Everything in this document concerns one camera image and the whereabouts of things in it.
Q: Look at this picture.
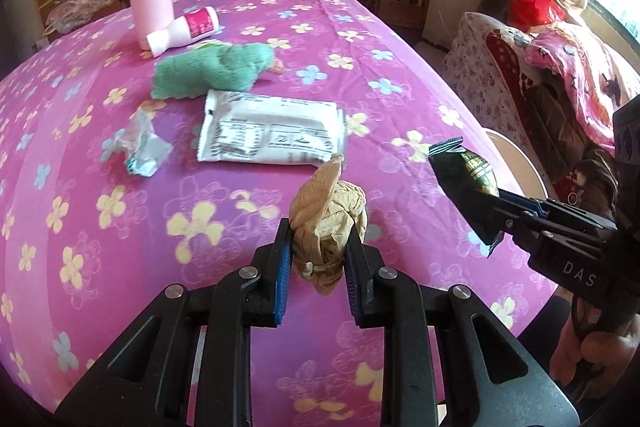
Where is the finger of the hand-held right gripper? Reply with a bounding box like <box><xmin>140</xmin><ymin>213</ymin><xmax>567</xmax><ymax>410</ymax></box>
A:
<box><xmin>500</xmin><ymin>214</ymin><xmax>556</xmax><ymax>255</ymax></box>
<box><xmin>496</xmin><ymin>188</ymin><xmax>619</xmax><ymax>232</ymax></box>

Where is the sofa with floral cover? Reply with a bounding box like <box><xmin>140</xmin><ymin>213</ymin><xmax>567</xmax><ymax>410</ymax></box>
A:
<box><xmin>445</xmin><ymin>12</ymin><xmax>640</xmax><ymax>208</ymax></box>

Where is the dark brown cloth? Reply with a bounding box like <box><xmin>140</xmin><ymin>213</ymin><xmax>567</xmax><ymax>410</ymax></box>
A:
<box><xmin>525</xmin><ymin>82</ymin><xmax>616</xmax><ymax>188</ymax></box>

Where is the green towel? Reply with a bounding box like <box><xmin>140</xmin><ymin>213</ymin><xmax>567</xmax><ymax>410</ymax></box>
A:
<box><xmin>150</xmin><ymin>42</ymin><xmax>291</xmax><ymax>100</ymax></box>

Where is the white wet wipes packet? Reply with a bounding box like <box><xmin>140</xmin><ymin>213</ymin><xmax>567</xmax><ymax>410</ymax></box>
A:
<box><xmin>197</xmin><ymin>89</ymin><xmax>346</xmax><ymax>166</ymax></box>

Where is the dark snack packet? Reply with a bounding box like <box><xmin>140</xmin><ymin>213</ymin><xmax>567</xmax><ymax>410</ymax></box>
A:
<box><xmin>427</xmin><ymin>137</ymin><xmax>506</xmax><ymax>258</ymax></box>

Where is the red plastic bag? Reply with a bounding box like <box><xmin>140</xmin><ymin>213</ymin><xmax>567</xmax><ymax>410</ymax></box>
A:
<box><xmin>507</xmin><ymin>0</ymin><xmax>566</xmax><ymax>28</ymax></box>

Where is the pink water bottle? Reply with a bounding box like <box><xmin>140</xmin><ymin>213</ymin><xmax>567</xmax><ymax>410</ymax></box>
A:
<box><xmin>125</xmin><ymin>0</ymin><xmax>174</xmax><ymax>52</ymax></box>

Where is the white pink label medicine bottle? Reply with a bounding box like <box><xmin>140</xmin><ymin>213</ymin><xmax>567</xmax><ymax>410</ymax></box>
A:
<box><xmin>146</xmin><ymin>6</ymin><xmax>221</xmax><ymax>58</ymax></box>

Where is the person's right hand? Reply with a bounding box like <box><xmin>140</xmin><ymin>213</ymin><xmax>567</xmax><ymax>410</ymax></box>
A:
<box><xmin>547</xmin><ymin>297</ymin><xmax>640</xmax><ymax>403</ymax></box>

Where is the pile of plastic bags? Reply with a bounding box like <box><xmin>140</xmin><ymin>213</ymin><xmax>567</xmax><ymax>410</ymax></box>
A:
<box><xmin>45</xmin><ymin>0</ymin><xmax>131</xmax><ymax>32</ymax></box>

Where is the pink printed blanket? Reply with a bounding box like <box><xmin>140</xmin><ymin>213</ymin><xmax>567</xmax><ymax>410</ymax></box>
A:
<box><xmin>525</xmin><ymin>22</ymin><xmax>640</xmax><ymax>152</ymax></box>

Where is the pink flower print tablecloth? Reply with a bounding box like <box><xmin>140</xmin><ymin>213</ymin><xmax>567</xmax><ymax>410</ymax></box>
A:
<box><xmin>0</xmin><ymin>0</ymin><xmax>561</xmax><ymax>427</ymax></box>

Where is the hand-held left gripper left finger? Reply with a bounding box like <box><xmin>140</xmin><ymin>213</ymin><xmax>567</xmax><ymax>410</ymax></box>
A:
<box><xmin>55</xmin><ymin>217</ymin><xmax>293</xmax><ymax>427</ymax></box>

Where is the crumpled clear plastic wrapper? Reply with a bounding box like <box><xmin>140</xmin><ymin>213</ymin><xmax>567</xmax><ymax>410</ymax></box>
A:
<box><xmin>117</xmin><ymin>107</ymin><xmax>174</xmax><ymax>178</ymax></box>

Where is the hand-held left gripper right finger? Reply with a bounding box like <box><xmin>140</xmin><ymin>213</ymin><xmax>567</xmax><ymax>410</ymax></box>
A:
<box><xmin>344</xmin><ymin>227</ymin><xmax>576</xmax><ymax>427</ymax></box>

